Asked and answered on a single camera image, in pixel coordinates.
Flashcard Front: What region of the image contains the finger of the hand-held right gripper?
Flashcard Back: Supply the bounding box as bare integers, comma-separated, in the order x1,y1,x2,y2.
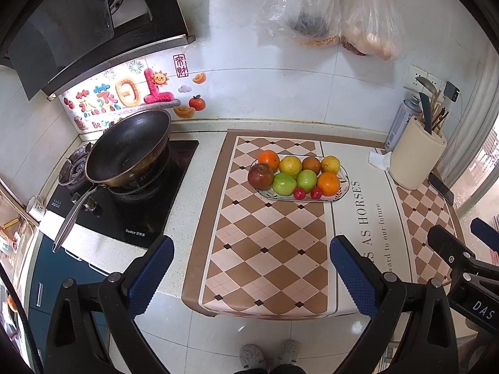
427,225,478,281
470,217,499,252

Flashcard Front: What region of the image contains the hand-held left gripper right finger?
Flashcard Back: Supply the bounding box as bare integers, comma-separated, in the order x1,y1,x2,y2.
329,235,458,374

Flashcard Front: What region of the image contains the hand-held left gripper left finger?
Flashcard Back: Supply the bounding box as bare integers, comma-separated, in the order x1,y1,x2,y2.
44,235,175,374

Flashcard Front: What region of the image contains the bright orange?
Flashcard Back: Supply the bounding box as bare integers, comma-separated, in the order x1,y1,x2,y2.
317,172,341,196

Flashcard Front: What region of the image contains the glass fruit plate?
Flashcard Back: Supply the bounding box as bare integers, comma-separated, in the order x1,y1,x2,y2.
249,155,350,203

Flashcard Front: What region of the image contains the green apple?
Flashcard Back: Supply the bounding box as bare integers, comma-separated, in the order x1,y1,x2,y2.
272,172,298,196
296,169,318,193

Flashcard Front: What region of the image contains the yellow citrus fruit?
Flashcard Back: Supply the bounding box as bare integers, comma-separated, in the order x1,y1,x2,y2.
279,156,303,176
321,156,341,175

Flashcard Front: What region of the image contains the red apple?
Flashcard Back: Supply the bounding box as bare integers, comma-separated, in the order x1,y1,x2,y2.
247,164,275,190

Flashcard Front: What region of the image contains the dark orange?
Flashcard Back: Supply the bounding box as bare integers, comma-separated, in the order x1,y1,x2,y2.
258,150,280,172

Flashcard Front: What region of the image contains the black phone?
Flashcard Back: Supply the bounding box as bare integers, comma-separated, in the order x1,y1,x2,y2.
428,172,455,206

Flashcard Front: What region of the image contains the black gas stove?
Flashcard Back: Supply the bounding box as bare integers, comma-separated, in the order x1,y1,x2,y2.
46,140,199,250

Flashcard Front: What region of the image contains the brown checkered mat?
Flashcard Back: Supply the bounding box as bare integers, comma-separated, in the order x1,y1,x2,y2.
181,129,458,320

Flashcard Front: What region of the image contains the cream utensil holder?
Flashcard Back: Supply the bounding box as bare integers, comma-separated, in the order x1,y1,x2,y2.
389,116,448,191

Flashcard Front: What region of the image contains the grey fuzzy slipper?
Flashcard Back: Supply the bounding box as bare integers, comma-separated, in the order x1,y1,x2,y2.
239,344,268,371
279,340,302,367

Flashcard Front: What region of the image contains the blue cabinet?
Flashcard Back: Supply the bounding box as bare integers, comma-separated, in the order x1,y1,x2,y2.
27,234,114,359

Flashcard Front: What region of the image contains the white tissue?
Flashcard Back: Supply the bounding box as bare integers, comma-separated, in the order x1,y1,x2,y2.
368,150,392,171

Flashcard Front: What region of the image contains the wooden chopsticks bundle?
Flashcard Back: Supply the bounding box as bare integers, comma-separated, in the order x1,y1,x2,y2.
431,95,450,131

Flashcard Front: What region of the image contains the grey spray can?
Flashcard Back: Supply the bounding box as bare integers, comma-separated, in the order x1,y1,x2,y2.
384,99,424,152

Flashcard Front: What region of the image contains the black wok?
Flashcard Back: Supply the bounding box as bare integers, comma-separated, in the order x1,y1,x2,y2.
52,109,172,253

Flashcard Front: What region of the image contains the white mug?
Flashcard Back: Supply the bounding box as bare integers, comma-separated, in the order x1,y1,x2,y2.
27,195,46,219

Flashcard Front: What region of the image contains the black plug adapter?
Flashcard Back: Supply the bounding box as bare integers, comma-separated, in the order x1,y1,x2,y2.
444,82,461,104

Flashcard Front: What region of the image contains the metal ladle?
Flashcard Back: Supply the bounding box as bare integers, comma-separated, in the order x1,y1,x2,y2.
415,77,439,104

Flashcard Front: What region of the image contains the clear plastic bag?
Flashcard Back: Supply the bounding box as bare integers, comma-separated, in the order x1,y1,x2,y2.
339,0,408,62
255,0,346,49

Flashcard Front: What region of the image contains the black range hood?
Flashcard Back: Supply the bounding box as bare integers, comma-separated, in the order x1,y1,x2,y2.
0,0,196,102

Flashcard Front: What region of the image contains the window frame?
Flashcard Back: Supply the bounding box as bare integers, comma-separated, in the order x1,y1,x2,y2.
448,47,499,219

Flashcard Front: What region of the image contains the dark handled utensil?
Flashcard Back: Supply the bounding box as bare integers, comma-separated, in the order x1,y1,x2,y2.
419,93,433,135

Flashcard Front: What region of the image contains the white wall socket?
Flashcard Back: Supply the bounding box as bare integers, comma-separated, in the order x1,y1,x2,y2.
403,64,443,94

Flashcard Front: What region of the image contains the colourful wall sticker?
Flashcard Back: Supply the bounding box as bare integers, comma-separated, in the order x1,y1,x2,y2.
63,58,176,131

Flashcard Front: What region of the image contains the red seal wall sticker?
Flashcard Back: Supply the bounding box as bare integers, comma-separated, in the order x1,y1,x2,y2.
173,55,189,79

